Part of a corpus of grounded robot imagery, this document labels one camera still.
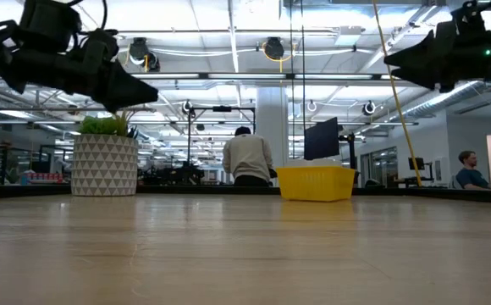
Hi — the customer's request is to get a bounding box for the yellow hanging cable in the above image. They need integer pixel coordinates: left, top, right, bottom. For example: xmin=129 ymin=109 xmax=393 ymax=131
xmin=371 ymin=0 xmax=423 ymax=188

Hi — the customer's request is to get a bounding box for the yellow plastic basket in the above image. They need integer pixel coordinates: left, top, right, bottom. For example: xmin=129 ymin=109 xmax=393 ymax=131
xmin=275 ymin=165 xmax=356 ymax=202

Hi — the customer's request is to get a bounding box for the white grey patterned pot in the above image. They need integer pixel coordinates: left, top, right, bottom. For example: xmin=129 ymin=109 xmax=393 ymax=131
xmin=70 ymin=134 xmax=140 ymax=197

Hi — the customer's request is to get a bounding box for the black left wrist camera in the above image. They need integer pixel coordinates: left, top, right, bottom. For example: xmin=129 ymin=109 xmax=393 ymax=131
xmin=19 ymin=0 xmax=82 ymax=54

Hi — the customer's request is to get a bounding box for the black camera stand rig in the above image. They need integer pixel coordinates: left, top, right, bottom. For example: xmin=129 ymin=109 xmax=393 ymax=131
xmin=185 ymin=104 xmax=257 ymax=187

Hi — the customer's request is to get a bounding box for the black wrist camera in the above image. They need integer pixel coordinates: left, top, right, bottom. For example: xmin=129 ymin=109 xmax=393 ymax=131
xmin=450 ymin=0 xmax=491 ymax=37
xmin=19 ymin=0 xmax=82 ymax=54

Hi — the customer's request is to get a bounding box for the green succulent plant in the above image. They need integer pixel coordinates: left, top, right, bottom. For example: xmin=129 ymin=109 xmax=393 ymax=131
xmin=78 ymin=110 xmax=139 ymax=139

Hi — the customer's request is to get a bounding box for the black aluminium table frame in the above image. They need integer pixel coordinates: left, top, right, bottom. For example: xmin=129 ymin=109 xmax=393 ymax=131
xmin=0 ymin=183 xmax=491 ymax=205

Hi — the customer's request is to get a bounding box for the black equipment stand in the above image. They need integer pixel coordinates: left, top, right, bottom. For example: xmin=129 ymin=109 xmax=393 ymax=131
xmin=339 ymin=131 xmax=360 ymax=171

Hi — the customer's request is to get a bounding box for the row of red boxes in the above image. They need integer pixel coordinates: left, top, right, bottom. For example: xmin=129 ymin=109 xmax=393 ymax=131
xmin=19 ymin=171 xmax=65 ymax=185

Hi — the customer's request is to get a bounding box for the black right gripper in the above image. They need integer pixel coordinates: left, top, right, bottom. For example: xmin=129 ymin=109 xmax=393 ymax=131
xmin=383 ymin=20 xmax=491 ymax=93

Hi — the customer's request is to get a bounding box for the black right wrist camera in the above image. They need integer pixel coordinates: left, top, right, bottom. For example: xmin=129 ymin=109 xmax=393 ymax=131
xmin=450 ymin=0 xmax=491 ymax=37

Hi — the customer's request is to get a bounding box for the black ceiling cable reel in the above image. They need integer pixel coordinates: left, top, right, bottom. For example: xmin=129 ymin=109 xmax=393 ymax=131
xmin=128 ymin=36 xmax=162 ymax=73
xmin=262 ymin=36 xmax=287 ymax=62

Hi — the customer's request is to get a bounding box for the person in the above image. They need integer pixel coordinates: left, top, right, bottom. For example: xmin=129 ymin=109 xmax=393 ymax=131
xmin=221 ymin=125 xmax=278 ymax=188
xmin=455 ymin=150 xmax=491 ymax=191

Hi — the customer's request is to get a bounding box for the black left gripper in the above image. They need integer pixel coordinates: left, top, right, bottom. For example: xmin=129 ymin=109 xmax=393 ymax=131
xmin=16 ymin=29 xmax=160 ymax=114

